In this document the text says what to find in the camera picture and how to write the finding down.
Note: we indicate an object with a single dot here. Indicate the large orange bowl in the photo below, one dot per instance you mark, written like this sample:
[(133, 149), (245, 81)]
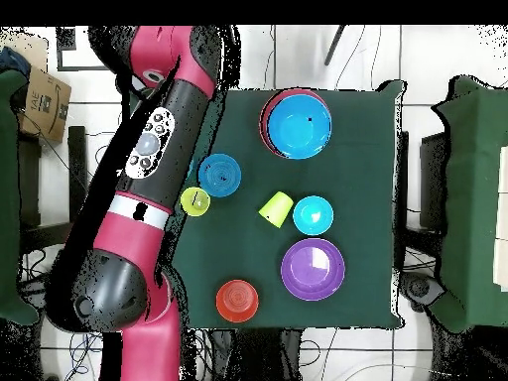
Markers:
[(262, 119)]

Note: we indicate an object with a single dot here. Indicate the yellow cup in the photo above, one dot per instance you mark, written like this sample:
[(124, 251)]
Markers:
[(189, 206)]

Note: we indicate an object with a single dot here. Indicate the large deep blue bowl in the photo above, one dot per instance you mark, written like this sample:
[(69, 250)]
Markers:
[(297, 127)]

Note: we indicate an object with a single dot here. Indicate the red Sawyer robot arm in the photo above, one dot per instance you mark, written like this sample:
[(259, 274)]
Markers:
[(131, 242)]

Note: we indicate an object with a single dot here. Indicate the cardboard box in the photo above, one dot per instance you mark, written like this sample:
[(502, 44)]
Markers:
[(45, 107)]

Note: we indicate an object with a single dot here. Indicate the dark blue bag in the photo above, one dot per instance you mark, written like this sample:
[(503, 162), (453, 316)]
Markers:
[(14, 61)]

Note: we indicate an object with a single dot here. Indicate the green cup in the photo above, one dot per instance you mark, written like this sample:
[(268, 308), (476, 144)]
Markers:
[(278, 208)]

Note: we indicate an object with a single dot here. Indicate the black tripod leg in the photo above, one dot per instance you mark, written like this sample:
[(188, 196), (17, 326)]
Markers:
[(334, 45)]

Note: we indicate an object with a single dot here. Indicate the green cloth side table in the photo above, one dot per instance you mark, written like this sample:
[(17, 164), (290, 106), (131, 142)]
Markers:
[(8, 198), (468, 158)]

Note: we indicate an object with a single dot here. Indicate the small light blue bowl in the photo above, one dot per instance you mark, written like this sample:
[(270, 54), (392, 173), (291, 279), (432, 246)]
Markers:
[(313, 215)]

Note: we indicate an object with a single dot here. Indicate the dark green table cloth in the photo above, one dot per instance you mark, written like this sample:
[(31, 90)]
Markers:
[(357, 178)]

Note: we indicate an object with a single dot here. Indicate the small red-orange bowl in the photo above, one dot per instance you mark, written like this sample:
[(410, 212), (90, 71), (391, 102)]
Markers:
[(237, 301)]

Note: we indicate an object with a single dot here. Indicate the purple bowl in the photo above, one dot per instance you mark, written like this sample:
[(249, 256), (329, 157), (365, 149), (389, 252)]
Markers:
[(312, 270)]

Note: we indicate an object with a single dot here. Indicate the black furniture piece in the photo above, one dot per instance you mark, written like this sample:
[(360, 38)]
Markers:
[(432, 178)]

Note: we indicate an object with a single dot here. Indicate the white board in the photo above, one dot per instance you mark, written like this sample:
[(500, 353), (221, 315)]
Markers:
[(502, 238)]

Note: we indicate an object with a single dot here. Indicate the black square floor frame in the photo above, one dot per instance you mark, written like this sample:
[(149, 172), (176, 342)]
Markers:
[(65, 39)]

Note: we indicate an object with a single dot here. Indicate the black stool frame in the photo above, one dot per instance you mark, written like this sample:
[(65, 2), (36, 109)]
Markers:
[(77, 158)]

